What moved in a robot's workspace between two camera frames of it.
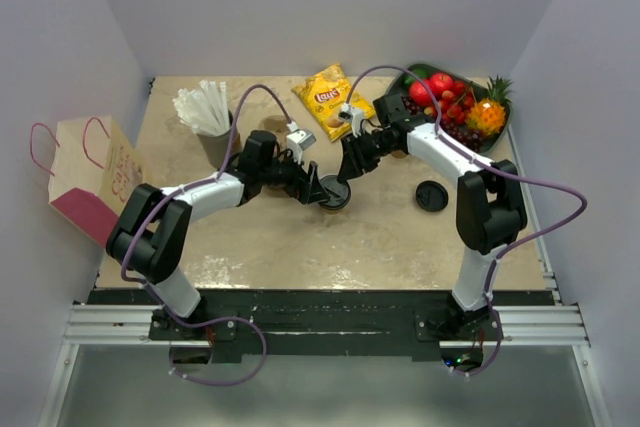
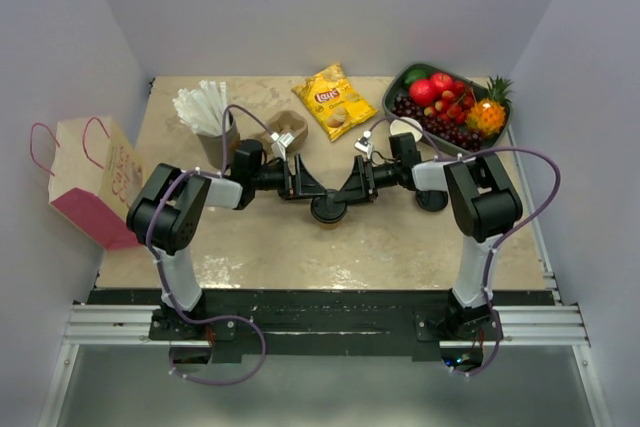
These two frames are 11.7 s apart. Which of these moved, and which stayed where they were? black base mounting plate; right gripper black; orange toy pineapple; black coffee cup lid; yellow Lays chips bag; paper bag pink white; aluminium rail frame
Moved: right gripper black
Stayed: black coffee cup lid; aluminium rail frame; orange toy pineapple; paper bag pink white; yellow Lays chips bag; black base mounting plate
